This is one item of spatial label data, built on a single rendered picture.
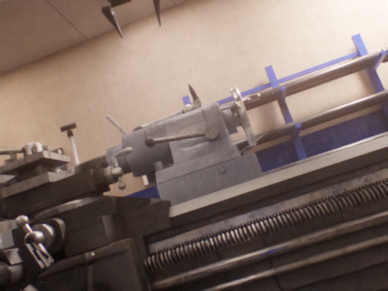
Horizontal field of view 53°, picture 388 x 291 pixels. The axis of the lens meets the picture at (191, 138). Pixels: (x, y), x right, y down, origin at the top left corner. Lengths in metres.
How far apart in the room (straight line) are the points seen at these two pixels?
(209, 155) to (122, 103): 3.60
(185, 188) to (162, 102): 3.47
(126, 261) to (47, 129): 4.20
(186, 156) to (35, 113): 4.13
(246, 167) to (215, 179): 0.11
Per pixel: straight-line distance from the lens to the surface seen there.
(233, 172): 1.24
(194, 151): 1.30
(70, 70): 5.23
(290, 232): 1.16
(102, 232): 1.06
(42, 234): 1.06
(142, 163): 1.39
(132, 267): 1.05
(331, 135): 4.52
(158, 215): 1.15
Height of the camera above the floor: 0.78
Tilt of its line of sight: 12 degrees up
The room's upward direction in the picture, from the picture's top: 18 degrees counter-clockwise
